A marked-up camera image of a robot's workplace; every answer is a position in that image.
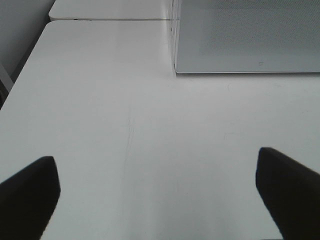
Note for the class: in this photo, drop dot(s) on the white microwave oven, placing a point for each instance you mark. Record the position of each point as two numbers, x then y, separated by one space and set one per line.
246 36

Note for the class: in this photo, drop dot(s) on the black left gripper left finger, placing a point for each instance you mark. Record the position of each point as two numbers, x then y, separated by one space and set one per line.
28 199

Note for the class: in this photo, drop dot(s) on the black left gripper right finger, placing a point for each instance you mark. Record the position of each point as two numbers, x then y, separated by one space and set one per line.
291 193

